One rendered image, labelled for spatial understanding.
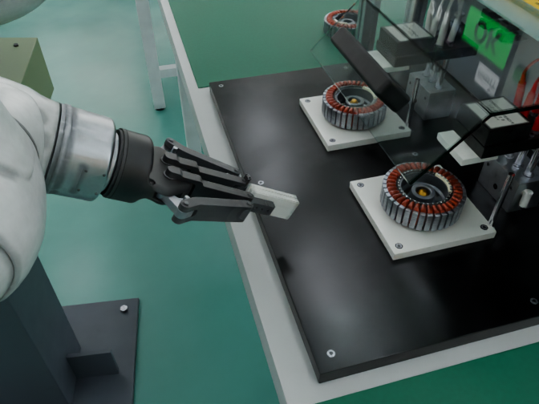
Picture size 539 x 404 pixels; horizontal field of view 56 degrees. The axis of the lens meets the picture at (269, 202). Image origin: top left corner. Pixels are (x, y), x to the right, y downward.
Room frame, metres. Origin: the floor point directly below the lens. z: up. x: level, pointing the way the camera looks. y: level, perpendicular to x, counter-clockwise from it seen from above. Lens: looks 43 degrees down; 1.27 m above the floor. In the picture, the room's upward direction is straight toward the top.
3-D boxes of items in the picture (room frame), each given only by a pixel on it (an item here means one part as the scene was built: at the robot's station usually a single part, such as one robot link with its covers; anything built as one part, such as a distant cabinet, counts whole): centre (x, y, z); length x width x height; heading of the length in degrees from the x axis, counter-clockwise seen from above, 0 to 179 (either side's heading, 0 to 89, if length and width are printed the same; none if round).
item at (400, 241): (0.52, -0.21, 0.78); 0.15 x 0.15 x 0.01; 16
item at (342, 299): (0.64, -0.19, 0.76); 0.64 x 0.47 x 0.02; 16
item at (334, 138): (0.75, -0.15, 0.78); 0.15 x 0.15 x 0.01; 16
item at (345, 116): (0.75, -0.15, 0.80); 0.11 x 0.11 x 0.04
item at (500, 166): (0.56, -0.35, 0.80); 0.07 x 0.05 x 0.06; 16
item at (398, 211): (0.52, -0.21, 0.80); 0.11 x 0.11 x 0.04
